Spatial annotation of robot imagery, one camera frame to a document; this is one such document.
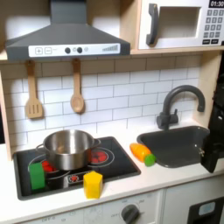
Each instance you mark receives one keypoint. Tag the dark grey sink basin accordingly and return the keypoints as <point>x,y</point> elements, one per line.
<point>175,145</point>

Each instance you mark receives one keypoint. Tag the black oven door panel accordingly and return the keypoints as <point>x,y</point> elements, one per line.
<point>205,210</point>

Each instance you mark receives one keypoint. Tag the dark grey tap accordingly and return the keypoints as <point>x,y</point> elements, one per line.
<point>169,110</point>

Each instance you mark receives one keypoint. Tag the orange toy carrot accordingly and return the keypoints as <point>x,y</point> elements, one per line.
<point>140,152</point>

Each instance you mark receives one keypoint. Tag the black toy stove top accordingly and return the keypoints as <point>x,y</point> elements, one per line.
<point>116,163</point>

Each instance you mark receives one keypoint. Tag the grey stove knob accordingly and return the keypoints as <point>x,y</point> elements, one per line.
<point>130,213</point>

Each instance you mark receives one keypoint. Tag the yellow block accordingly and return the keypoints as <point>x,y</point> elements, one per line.
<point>93,185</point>

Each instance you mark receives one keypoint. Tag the white toy microwave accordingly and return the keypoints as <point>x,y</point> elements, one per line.
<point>180,26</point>

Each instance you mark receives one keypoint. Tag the wooden spoon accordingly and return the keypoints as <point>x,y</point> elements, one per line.
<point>77,99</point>

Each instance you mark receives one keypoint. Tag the green block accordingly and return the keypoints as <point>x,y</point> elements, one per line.
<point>37,176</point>

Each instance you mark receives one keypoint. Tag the grey range hood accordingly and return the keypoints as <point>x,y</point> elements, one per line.
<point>67,38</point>

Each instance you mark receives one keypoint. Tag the wooden slotted spatula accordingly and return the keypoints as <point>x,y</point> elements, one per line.
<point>33,105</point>

